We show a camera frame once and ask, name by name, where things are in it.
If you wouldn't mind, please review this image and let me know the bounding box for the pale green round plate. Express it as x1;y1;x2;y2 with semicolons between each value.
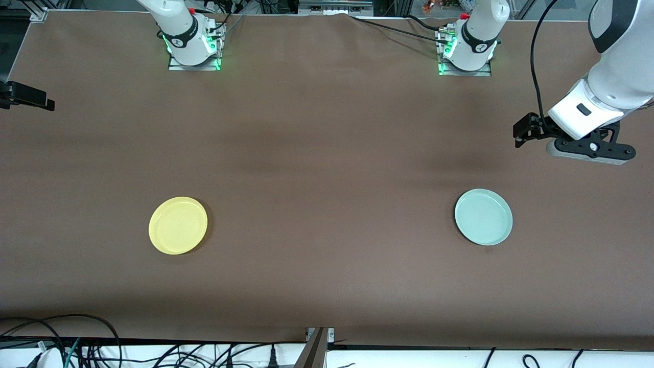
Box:
454;188;513;246

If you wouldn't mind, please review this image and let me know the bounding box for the yellow round plate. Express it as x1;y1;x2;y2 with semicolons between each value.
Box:
148;196;209;255

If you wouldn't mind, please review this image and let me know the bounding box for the brown table cover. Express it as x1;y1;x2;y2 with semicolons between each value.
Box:
0;8;654;351

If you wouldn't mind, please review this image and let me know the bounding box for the grey metal device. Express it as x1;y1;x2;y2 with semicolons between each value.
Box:
298;0;375;16

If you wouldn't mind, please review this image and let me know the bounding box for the white table edge panel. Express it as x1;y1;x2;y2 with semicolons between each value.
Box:
0;341;654;368

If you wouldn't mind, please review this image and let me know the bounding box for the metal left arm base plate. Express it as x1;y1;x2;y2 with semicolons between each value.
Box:
437;26;494;77

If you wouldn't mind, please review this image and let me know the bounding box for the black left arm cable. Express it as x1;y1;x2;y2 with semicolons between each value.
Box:
530;0;563;131

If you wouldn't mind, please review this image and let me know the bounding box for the short black table cable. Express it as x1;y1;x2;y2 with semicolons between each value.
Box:
404;14;455;34

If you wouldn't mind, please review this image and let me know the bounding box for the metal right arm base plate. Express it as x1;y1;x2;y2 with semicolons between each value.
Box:
168;23;225;71

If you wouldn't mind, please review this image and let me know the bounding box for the long black table cable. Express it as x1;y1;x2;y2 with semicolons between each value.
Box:
349;14;453;45

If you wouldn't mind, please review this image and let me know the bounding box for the black base cable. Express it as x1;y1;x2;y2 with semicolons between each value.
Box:
204;0;245;41

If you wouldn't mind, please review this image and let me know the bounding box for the black looped cable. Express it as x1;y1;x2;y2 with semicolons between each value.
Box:
0;313;122;368

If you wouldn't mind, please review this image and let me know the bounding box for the teal cable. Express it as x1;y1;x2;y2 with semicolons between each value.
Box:
64;337;82;368

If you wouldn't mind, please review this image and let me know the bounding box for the aluminium profile post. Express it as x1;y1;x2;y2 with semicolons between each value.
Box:
294;327;335;368

